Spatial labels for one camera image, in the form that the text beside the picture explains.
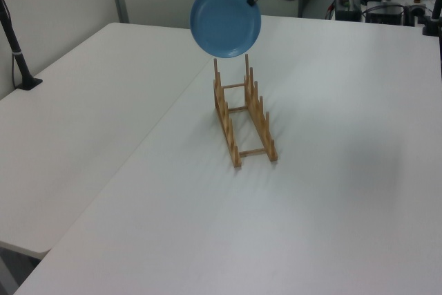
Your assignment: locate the black desktop device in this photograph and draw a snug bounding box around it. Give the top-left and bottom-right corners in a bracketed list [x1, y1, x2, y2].
[365, 3, 405, 26]

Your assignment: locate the black pole with flat base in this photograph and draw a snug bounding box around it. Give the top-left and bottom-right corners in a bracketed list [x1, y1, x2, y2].
[0, 0, 44, 91]

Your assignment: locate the black pole with clamp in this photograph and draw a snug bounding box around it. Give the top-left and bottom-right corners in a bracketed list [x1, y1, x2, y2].
[422, 0, 442, 37]

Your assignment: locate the wooden plate rack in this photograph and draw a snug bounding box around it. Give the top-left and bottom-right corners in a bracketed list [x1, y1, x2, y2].
[211, 53, 279, 169]

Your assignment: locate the black box with coloured plugs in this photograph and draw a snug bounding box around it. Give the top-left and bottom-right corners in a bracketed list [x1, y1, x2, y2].
[335, 0, 363, 22]

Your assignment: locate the blue round plate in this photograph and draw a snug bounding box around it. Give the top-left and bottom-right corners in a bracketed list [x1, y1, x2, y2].
[189, 0, 262, 59]

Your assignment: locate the thin black cable on pole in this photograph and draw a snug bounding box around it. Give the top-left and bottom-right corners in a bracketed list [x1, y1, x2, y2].
[10, 52, 19, 89]

